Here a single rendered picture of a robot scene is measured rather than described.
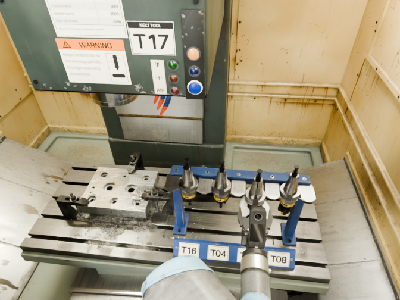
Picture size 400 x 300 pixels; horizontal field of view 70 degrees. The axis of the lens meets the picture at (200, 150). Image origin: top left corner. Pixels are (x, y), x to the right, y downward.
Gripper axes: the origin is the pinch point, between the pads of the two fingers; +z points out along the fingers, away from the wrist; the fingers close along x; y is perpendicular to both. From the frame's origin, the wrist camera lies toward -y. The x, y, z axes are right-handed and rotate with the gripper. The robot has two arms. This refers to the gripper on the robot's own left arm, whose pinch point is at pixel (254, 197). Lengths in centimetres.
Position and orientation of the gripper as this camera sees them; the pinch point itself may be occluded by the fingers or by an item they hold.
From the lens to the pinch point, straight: 96.0
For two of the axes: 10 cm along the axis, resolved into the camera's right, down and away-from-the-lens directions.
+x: 9.9, 0.8, -1.0
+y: 0.1, 7.5, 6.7
